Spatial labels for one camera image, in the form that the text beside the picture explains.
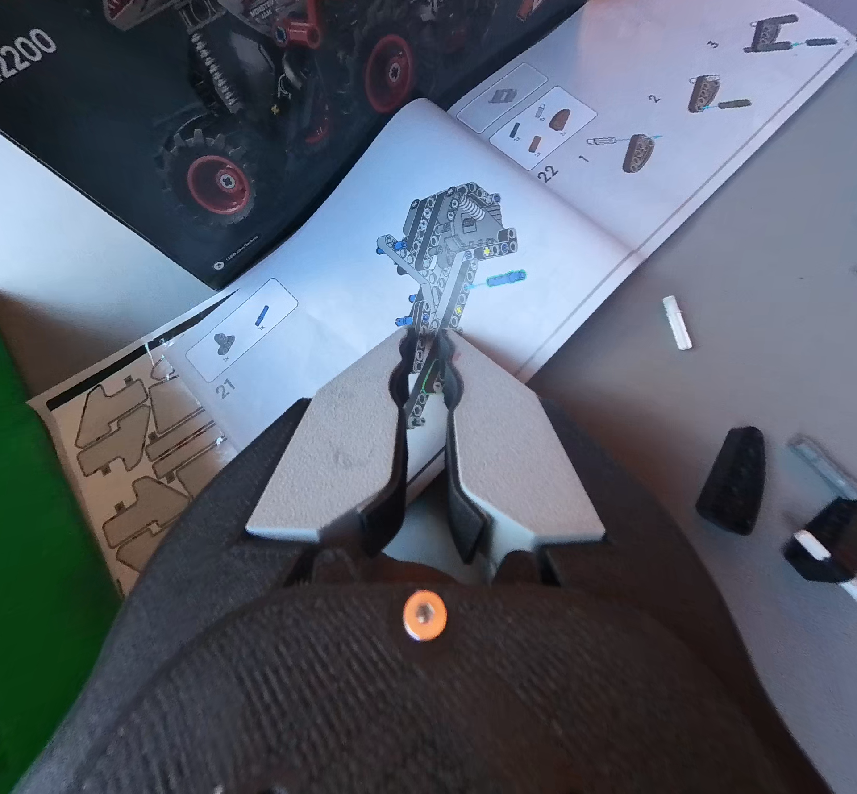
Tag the grey lego piece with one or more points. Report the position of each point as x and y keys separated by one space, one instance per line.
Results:
x=820 y=459

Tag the green mat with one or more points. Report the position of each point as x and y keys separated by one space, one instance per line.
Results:
x=40 y=539

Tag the black curved lego piece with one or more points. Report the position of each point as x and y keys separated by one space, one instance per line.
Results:
x=731 y=483

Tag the lego sticker sheet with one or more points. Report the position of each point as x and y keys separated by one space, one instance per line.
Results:
x=114 y=466

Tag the black monster truck lego box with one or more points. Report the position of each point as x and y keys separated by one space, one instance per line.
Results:
x=120 y=158

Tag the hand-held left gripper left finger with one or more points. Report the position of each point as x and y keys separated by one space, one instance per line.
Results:
x=321 y=466

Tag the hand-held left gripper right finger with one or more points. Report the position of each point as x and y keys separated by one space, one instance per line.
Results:
x=522 y=466

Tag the black and white lego piece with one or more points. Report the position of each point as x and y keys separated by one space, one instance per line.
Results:
x=830 y=533

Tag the lego instruction booklet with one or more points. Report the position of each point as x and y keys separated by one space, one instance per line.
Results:
x=576 y=218

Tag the white lego pin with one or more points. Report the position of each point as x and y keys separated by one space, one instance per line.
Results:
x=677 y=325

